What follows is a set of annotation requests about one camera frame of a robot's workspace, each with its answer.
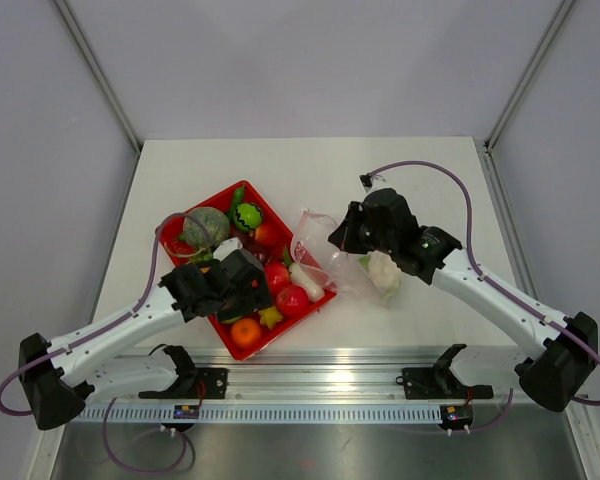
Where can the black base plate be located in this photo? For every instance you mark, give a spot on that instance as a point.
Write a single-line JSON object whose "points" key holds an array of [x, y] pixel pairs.
{"points": [[437, 382], [200, 382]]}

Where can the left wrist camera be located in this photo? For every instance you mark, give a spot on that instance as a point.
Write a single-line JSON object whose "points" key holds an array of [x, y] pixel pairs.
{"points": [[226, 247]]}

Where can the white slotted cable duct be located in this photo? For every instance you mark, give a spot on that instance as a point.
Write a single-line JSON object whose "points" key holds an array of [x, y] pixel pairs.
{"points": [[217, 413]]}

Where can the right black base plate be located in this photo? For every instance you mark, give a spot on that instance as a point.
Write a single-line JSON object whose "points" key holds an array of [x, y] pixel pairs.
{"points": [[437, 382]]}

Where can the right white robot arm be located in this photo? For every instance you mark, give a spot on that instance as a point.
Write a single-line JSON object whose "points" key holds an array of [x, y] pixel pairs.
{"points": [[557, 351]]}

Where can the green toy melon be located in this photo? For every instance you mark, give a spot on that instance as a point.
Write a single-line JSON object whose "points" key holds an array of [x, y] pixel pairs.
{"points": [[247, 217]]}

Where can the orange fruit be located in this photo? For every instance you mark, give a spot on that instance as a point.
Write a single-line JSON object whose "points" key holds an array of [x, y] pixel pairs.
{"points": [[245, 333]]}

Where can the left aluminium frame post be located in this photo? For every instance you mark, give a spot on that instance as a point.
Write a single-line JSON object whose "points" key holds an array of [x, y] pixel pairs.
{"points": [[88, 56]]}

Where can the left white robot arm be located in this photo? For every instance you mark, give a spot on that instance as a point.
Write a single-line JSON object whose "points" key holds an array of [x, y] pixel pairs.
{"points": [[62, 376]]}

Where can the aluminium frame post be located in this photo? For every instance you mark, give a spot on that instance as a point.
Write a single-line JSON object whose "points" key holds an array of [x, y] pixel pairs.
{"points": [[88, 56], [530, 72]]}

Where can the green chili pepper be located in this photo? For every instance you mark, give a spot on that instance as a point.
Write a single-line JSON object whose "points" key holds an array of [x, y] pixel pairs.
{"points": [[237, 198]]}

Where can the yellow starfruit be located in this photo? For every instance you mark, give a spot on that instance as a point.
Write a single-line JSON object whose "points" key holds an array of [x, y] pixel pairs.
{"points": [[270, 317]]}

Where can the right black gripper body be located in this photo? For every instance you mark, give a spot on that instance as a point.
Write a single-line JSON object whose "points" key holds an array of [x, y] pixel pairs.
{"points": [[360, 235]]}

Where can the clear zip top bag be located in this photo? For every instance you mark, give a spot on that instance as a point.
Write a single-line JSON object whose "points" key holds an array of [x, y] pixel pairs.
{"points": [[329, 267]]}

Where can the white radish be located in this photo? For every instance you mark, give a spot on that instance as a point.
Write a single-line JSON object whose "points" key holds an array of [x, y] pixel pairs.
{"points": [[299, 278]]}

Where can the red tomato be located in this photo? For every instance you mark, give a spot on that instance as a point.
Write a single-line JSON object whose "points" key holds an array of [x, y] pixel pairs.
{"points": [[277, 276]]}

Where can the white cauliflower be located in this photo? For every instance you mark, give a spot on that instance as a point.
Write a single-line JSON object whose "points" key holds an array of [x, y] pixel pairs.
{"points": [[382, 271]]}

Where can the right aluminium frame post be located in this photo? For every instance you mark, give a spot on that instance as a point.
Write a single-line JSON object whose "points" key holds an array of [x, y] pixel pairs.
{"points": [[530, 72]]}

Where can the aluminium mounting rail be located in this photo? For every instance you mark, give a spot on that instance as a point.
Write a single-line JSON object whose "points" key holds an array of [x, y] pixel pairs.
{"points": [[319, 376]]}

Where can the red plastic tray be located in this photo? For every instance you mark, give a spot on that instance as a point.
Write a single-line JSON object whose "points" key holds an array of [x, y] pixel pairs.
{"points": [[221, 201]]}

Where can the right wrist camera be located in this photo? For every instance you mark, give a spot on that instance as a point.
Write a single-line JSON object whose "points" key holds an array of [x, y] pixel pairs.
{"points": [[371, 183]]}

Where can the red apple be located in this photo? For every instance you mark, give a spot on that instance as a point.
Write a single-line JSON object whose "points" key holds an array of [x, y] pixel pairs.
{"points": [[292, 301]]}

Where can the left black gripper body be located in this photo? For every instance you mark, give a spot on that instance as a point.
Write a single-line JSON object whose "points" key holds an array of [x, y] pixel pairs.
{"points": [[252, 300]]}

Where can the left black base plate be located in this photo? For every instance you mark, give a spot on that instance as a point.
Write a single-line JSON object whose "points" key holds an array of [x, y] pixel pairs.
{"points": [[200, 382]]}

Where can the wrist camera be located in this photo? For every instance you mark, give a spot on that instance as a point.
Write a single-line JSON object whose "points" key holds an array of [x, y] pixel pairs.
{"points": [[226, 247], [371, 183]]}

